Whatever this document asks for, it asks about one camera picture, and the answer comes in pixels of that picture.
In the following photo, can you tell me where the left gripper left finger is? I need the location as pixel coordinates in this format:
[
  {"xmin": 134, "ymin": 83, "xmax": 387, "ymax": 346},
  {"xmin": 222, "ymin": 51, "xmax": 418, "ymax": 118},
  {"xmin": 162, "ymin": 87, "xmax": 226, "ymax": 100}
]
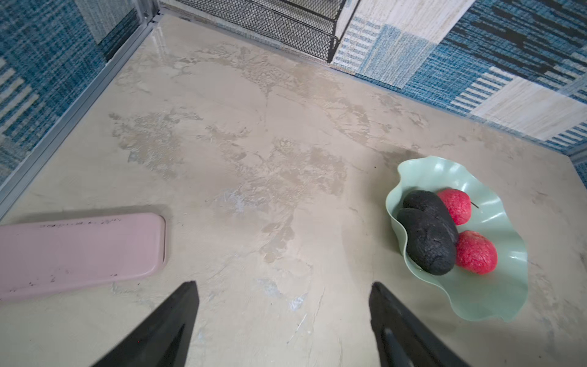
[{"xmin": 94, "ymin": 281, "xmax": 200, "ymax": 366}]

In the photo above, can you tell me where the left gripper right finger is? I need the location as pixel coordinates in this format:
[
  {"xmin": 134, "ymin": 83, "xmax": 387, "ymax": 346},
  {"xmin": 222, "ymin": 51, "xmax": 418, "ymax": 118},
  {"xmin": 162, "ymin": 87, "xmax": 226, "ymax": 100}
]
[{"xmin": 368, "ymin": 281, "xmax": 467, "ymax": 366}]

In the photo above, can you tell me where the dark avocado one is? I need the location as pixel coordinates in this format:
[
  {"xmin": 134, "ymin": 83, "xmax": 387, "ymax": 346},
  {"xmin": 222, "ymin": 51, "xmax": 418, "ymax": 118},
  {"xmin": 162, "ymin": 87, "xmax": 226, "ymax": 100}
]
[
  {"xmin": 397, "ymin": 208, "xmax": 456, "ymax": 275},
  {"xmin": 403, "ymin": 190, "xmax": 459, "ymax": 244}
]

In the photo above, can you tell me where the small red apple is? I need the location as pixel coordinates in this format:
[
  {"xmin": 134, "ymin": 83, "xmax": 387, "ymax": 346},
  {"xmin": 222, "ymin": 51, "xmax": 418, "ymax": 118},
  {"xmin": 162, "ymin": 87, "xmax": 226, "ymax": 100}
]
[{"xmin": 437, "ymin": 188, "xmax": 473, "ymax": 226}]

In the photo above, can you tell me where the mint green wavy fruit bowl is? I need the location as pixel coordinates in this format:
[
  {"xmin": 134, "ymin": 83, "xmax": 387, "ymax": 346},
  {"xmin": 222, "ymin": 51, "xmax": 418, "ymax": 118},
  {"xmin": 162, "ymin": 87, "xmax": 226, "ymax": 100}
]
[{"xmin": 385, "ymin": 156, "xmax": 529, "ymax": 322}]

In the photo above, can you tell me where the pink rectangular case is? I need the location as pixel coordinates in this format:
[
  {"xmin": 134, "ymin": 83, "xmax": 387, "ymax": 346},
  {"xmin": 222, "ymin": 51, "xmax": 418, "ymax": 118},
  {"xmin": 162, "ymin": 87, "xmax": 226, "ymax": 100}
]
[{"xmin": 1, "ymin": 213, "xmax": 166, "ymax": 301}]

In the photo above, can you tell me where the black wire mesh shelf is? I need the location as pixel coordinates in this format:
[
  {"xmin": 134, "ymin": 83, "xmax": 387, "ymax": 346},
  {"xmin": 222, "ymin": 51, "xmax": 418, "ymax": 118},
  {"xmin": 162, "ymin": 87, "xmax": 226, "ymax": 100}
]
[{"xmin": 162, "ymin": 0, "xmax": 359, "ymax": 63}]

